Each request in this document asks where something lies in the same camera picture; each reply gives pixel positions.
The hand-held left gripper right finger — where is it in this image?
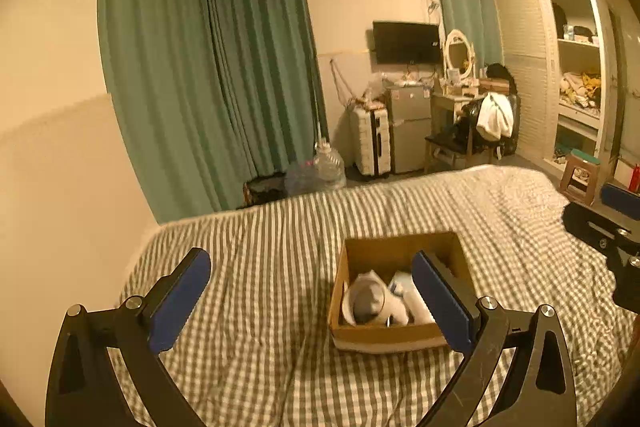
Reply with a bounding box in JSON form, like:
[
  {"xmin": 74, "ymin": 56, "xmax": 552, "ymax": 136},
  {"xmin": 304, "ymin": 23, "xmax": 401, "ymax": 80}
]
[{"xmin": 411, "ymin": 249, "xmax": 579, "ymax": 427}]

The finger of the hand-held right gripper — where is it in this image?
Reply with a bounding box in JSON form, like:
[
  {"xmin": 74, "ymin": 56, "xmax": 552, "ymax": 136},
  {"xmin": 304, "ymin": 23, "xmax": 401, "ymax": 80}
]
[
  {"xmin": 562, "ymin": 203, "xmax": 640, "ymax": 259},
  {"xmin": 601, "ymin": 182, "xmax": 640, "ymax": 221}
]

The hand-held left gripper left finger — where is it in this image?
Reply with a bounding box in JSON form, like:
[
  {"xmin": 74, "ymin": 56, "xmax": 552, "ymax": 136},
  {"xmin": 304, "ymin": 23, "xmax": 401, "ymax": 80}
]
[{"xmin": 45, "ymin": 248, "xmax": 212, "ymax": 427}]

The white sock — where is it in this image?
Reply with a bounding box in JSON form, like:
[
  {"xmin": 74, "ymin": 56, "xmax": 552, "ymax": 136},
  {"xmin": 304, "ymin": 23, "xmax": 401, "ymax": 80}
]
[
  {"xmin": 341, "ymin": 273, "xmax": 389, "ymax": 328},
  {"xmin": 382, "ymin": 291, "xmax": 437, "ymax": 326}
]

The cardboard box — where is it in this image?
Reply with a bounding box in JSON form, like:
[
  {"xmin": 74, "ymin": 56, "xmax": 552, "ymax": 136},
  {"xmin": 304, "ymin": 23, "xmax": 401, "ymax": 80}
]
[{"xmin": 328, "ymin": 231, "xmax": 476, "ymax": 353}]

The small wooden stool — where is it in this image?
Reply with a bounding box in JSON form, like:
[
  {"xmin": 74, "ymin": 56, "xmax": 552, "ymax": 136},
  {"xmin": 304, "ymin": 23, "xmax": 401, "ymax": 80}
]
[{"xmin": 557, "ymin": 149, "xmax": 603, "ymax": 206}]

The checked blanket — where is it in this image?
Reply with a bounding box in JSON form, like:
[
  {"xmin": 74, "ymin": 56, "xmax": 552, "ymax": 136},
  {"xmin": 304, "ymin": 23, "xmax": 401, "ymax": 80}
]
[{"xmin": 107, "ymin": 164, "xmax": 637, "ymax": 427}]

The white garment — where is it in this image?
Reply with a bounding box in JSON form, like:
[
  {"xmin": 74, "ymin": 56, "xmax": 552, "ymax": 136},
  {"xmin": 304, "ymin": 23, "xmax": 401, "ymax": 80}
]
[{"xmin": 476, "ymin": 92, "xmax": 515, "ymax": 140}]

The dark basket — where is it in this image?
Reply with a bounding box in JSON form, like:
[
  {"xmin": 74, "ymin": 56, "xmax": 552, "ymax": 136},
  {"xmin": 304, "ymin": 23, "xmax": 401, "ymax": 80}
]
[{"xmin": 243, "ymin": 176, "xmax": 289, "ymax": 208}]

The black seat bench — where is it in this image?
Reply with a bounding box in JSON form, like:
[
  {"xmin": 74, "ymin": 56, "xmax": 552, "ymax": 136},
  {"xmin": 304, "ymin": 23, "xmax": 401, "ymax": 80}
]
[{"xmin": 424, "ymin": 131, "xmax": 475, "ymax": 174}]

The black bag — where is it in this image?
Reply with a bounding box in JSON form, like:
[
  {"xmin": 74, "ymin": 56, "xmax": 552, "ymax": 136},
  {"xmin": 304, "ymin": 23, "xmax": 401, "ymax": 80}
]
[{"xmin": 484, "ymin": 62, "xmax": 519, "ymax": 96}]

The white wardrobe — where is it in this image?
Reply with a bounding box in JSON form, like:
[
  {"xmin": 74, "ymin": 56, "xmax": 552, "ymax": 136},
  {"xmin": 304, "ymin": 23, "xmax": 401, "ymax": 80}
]
[{"xmin": 492, "ymin": 0, "xmax": 617, "ymax": 184}]

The clear water bottle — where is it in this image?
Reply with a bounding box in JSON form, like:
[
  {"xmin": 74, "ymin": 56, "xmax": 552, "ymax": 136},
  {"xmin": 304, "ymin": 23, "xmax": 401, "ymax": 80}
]
[{"xmin": 312, "ymin": 142, "xmax": 347, "ymax": 193}]

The white suitcase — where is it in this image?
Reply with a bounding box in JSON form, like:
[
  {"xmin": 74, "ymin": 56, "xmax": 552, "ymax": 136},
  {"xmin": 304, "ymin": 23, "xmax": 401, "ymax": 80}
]
[{"xmin": 349, "ymin": 104, "xmax": 392, "ymax": 178}]

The grey small fridge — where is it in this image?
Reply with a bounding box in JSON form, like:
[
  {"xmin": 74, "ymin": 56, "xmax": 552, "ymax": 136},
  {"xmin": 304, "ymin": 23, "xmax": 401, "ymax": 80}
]
[{"xmin": 384, "ymin": 86, "xmax": 434, "ymax": 174}]

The chair with white clothes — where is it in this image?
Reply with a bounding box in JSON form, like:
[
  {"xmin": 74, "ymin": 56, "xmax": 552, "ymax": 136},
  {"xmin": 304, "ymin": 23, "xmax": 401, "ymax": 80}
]
[{"xmin": 430, "ymin": 77, "xmax": 502, "ymax": 158}]

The oval white mirror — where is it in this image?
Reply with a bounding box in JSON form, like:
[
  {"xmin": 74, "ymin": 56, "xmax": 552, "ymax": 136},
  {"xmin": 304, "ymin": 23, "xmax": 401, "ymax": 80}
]
[{"xmin": 443, "ymin": 29, "xmax": 475, "ymax": 80}]

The wide green curtain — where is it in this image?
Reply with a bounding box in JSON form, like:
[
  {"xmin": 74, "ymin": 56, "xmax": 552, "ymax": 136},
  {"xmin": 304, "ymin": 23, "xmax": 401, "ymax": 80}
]
[{"xmin": 98, "ymin": 0, "xmax": 330, "ymax": 226}]

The narrow green curtain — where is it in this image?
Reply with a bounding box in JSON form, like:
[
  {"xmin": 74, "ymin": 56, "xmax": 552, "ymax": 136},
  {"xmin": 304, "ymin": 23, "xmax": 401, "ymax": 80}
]
[{"xmin": 428, "ymin": 0, "xmax": 504, "ymax": 68}]

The black wall television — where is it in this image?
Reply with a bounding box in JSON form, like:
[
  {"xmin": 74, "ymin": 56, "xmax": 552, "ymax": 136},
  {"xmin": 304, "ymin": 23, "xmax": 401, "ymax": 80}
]
[{"xmin": 372, "ymin": 21, "xmax": 441, "ymax": 64}]

